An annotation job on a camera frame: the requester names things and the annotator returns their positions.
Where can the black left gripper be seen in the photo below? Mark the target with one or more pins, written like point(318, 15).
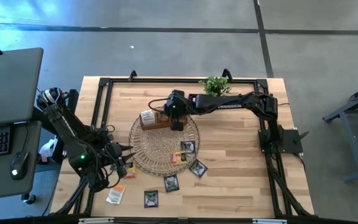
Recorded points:
point(113, 155)

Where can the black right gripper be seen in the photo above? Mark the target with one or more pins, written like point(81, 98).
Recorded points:
point(177, 114)

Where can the dark Ahmad tea packet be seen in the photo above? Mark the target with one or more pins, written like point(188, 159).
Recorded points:
point(188, 147)
point(171, 183)
point(151, 198)
point(198, 168)

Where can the white orange tea packet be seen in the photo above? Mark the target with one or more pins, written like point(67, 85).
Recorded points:
point(148, 117)
point(116, 196)

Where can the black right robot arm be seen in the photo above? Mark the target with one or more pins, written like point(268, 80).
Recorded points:
point(228, 102)

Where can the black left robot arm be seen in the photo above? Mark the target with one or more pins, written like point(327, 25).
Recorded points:
point(70, 137)

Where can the round woven placemat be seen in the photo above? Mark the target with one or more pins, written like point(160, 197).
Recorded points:
point(160, 146)

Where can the wooden three-slot organizer box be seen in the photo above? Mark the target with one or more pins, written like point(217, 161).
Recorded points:
point(149, 126)

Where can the small green potted plant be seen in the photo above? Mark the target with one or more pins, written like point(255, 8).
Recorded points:
point(214, 84)

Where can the black table clamp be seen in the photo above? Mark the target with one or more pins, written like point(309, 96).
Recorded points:
point(132, 74)
point(227, 74)

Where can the white bag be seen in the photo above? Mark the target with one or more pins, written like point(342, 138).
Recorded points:
point(47, 151)

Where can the black desk caster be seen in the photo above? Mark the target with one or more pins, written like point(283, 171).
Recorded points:
point(30, 199)

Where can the black computer mouse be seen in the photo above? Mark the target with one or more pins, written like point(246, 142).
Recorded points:
point(19, 165)

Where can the grey desk top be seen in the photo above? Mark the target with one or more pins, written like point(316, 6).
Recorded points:
point(9, 87)

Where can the white metal bracket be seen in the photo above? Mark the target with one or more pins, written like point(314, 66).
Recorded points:
point(95, 221)
point(269, 221)

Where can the black post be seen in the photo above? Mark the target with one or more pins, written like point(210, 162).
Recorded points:
point(74, 102)

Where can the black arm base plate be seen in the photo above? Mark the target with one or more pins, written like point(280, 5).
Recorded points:
point(291, 143)

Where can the grey metal table frame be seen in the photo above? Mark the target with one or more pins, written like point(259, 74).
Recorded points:
point(352, 143)

